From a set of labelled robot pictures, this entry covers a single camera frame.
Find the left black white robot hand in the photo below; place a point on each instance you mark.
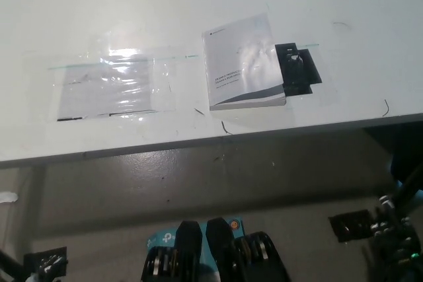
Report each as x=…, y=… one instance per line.
x=46, y=267

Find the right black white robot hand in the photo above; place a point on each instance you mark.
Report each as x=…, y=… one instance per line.
x=393, y=235

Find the white grey softcover book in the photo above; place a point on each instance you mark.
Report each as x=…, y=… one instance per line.
x=238, y=64

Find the clear plastic bag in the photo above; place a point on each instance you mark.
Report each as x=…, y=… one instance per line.
x=105, y=90

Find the black marker patch on table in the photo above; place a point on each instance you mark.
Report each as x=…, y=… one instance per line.
x=297, y=70

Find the short thin teal tape strip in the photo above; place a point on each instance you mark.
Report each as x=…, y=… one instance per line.
x=309, y=44

